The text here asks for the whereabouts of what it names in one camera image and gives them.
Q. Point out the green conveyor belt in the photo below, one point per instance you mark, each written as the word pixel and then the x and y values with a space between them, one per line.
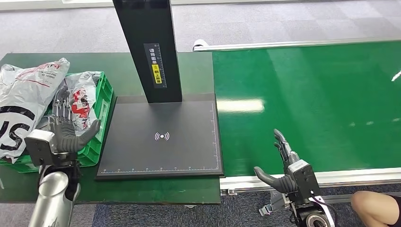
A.
pixel 344 94

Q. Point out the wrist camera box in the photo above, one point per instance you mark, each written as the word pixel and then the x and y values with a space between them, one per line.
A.
pixel 39 148
pixel 305 181

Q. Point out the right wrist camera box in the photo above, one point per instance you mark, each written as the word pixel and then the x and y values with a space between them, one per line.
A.
pixel 305 181

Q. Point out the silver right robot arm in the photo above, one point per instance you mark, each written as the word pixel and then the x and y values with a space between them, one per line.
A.
pixel 313 216

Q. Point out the grey courier package red print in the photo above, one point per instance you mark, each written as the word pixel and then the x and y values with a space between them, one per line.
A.
pixel 83 91

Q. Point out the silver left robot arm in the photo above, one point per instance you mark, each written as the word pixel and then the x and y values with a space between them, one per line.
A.
pixel 53 197

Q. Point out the white conveyor end roller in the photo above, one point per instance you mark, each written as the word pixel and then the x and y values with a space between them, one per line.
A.
pixel 199 42

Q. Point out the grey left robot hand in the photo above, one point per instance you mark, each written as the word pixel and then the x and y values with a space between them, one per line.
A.
pixel 67 137

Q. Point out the aluminium conveyor rail wide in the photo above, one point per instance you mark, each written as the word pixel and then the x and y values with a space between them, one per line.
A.
pixel 344 177

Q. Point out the black inbound scanner machine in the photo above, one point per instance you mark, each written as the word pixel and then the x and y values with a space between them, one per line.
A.
pixel 188 141

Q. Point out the aluminium conveyor rail thin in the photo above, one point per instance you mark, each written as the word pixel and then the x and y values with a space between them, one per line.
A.
pixel 282 44

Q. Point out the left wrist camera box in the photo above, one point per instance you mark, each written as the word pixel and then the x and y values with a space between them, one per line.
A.
pixel 39 148

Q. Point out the green plastic crate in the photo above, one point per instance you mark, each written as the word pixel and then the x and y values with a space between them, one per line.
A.
pixel 91 156

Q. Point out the grey courier package black logo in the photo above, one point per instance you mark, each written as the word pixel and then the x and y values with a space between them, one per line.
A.
pixel 22 91

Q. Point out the person's knee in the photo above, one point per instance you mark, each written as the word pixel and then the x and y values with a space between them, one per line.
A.
pixel 372 206

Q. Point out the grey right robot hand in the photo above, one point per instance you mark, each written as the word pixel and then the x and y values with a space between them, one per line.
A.
pixel 283 185

